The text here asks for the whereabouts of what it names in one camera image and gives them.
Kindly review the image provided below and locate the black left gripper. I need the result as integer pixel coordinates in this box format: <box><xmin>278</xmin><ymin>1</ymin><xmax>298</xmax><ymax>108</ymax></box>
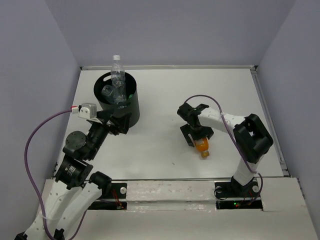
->
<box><xmin>87</xmin><ymin>107</ymin><xmax>133</xmax><ymax>159</ymax></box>

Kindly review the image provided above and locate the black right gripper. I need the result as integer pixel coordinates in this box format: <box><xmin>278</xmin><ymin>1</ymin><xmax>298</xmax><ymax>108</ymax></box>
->
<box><xmin>181</xmin><ymin>122</ymin><xmax>215</xmax><ymax>146</ymax></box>

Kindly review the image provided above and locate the orange juice bottle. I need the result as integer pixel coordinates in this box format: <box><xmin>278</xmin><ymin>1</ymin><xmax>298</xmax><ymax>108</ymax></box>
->
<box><xmin>194</xmin><ymin>137</ymin><xmax>210</xmax><ymax>159</ymax></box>

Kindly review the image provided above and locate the clear bottle dark Pepsi label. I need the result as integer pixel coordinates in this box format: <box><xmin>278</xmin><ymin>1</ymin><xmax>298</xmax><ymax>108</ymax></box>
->
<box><xmin>101</xmin><ymin>84</ymin><xmax>115</xmax><ymax>104</ymax></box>

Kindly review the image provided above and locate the clear bottle white cap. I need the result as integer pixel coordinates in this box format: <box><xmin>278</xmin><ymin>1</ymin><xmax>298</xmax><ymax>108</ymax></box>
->
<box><xmin>110</xmin><ymin>55</ymin><xmax>127</xmax><ymax>104</ymax></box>

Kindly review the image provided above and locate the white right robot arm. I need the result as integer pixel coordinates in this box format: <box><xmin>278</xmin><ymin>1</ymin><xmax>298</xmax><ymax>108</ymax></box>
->
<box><xmin>177</xmin><ymin>102</ymin><xmax>274</xmax><ymax>196</ymax></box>

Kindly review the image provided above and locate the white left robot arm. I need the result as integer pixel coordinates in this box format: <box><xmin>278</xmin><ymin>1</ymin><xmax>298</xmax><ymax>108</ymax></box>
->
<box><xmin>15</xmin><ymin>103</ymin><xmax>132</xmax><ymax>240</ymax></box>

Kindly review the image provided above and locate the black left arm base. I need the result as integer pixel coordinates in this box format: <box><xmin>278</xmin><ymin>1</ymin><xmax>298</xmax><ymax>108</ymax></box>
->
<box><xmin>94</xmin><ymin>182</ymin><xmax>128</xmax><ymax>210</ymax></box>

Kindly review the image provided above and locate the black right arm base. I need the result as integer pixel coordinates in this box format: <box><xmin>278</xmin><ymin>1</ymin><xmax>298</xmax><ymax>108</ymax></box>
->
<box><xmin>213</xmin><ymin>180</ymin><xmax>263</xmax><ymax>210</ymax></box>

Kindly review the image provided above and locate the black round bin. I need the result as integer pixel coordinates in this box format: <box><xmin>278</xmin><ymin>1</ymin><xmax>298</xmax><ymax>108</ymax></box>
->
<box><xmin>93</xmin><ymin>72</ymin><xmax>140</xmax><ymax>128</ymax></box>

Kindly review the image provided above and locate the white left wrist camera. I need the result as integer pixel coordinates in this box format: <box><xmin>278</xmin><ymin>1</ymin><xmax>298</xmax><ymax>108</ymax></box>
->
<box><xmin>70</xmin><ymin>103</ymin><xmax>103</xmax><ymax>124</ymax></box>

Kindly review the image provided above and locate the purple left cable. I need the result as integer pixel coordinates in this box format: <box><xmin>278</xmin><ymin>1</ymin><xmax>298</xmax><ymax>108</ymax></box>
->
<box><xmin>23</xmin><ymin>108</ymin><xmax>88</xmax><ymax>240</ymax></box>

